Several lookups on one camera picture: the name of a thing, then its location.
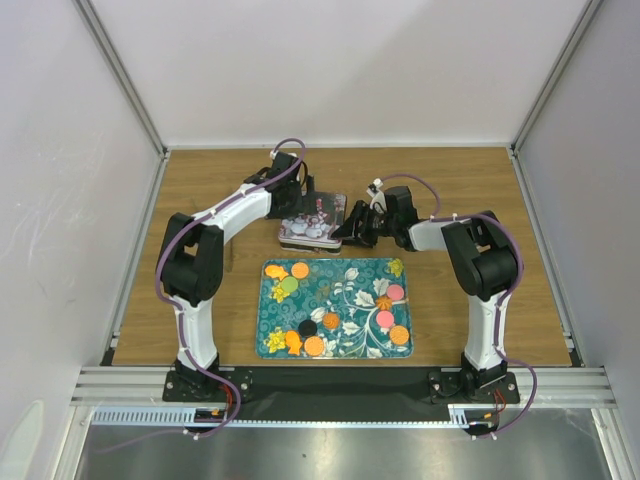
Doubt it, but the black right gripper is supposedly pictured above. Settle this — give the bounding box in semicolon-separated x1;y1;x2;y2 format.
331;201;397;250

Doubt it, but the gold tin lid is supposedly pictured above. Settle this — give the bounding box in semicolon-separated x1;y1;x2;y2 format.
278;192;347;244

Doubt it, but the gold cookie tin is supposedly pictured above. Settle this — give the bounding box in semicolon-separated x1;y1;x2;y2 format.
280;241;342;255

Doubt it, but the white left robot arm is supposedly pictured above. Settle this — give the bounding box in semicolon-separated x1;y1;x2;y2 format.
155;146;307;400

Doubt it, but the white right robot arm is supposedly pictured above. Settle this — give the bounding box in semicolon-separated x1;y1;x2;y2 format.
331;185;523;402

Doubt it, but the pink sandwich cookie upper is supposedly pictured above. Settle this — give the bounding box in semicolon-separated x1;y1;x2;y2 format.
386;284;405;302

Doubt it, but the pink sandwich cookie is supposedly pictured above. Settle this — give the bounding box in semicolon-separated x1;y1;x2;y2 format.
386;284;405;302
376;310;395;329

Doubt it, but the tan round cookie back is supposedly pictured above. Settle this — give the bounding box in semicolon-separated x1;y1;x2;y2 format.
291;262;310;279

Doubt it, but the blue floral tray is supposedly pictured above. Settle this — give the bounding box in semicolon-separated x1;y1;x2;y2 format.
255;258;414;360

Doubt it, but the pink sandwich cookie lower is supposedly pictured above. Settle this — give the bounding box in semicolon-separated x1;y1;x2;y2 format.
376;310;395;329

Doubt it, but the green cookie back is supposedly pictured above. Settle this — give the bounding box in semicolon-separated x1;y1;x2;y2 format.
279;276;299;294

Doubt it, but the orange fish cookie back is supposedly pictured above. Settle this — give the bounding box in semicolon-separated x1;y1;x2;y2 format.
264;264;289;281

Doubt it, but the orange fish cookie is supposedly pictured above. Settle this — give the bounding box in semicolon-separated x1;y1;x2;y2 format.
285;330;303;356
264;264;289;281

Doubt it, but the orange round waffle cookie right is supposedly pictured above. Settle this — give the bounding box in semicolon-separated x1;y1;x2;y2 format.
389;325;410;346

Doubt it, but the orange round cookie front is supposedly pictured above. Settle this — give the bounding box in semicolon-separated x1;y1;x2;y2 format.
304;336;325;357

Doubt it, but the orange fish cookie front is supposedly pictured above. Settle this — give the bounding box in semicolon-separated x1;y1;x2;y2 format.
285;330;303;356

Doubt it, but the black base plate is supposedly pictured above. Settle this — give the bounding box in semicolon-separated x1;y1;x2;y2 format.
162;366;520;412

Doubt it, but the white cable duct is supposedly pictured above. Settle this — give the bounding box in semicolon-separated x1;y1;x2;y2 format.
92;404;499;430

